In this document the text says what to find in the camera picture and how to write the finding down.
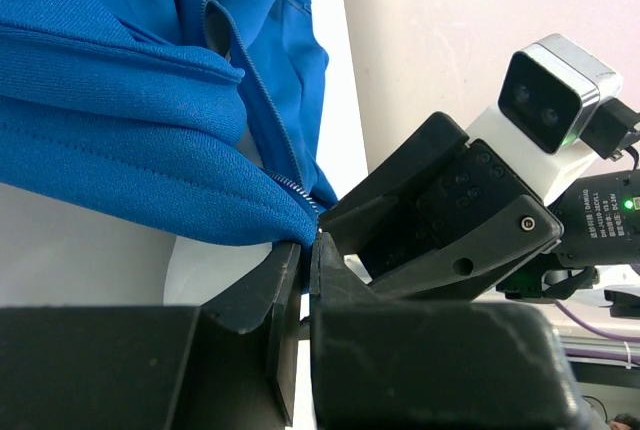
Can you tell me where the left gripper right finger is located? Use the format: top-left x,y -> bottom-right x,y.
309,233 -> 591,429

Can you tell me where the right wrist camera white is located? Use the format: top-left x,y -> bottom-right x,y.
467,34 -> 639,205

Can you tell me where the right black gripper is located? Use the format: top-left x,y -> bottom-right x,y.
320,112 -> 564,300

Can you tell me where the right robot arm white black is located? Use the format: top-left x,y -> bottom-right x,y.
320,113 -> 639,302

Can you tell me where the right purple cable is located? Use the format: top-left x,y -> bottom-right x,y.
552,297 -> 640,371

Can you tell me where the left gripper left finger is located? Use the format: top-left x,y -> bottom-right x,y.
1,243 -> 301,429

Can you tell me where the blue zip jacket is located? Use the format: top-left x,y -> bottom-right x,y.
0,0 -> 341,251

